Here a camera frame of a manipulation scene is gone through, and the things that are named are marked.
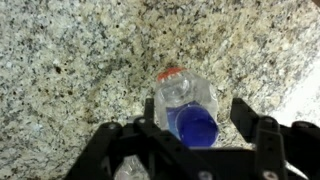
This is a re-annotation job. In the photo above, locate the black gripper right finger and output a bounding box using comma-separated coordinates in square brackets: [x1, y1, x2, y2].
[230, 97, 320, 180]

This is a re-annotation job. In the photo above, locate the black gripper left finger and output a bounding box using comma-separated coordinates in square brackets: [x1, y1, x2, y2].
[63, 98, 219, 180]

